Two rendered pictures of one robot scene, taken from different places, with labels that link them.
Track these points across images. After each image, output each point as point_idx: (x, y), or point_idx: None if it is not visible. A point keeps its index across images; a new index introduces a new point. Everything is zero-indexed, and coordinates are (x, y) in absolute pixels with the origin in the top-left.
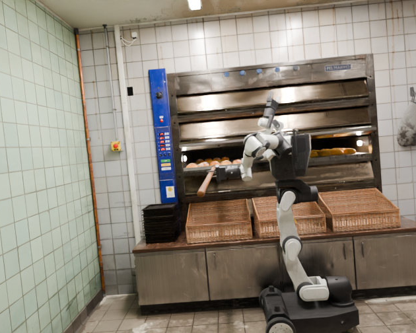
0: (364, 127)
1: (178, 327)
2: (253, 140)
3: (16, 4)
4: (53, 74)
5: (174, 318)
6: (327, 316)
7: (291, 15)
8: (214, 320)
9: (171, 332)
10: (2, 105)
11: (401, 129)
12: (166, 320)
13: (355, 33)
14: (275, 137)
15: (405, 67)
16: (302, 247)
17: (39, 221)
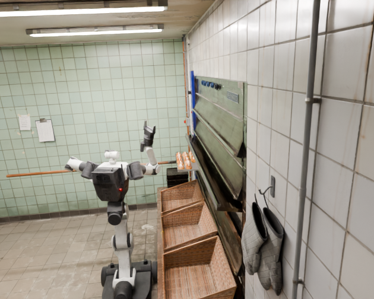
0: (213, 197)
1: (145, 238)
2: (68, 161)
3: (109, 51)
4: (146, 79)
5: (157, 235)
6: (102, 295)
7: (214, 14)
8: (150, 251)
9: (140, 237)
10: (94, 105)
11: (241, 238)
12: (155, 232)
13: (238, 41)
14: (77, 164)
15: (270, 126)
16: (114, 246)
17: (121, 154)
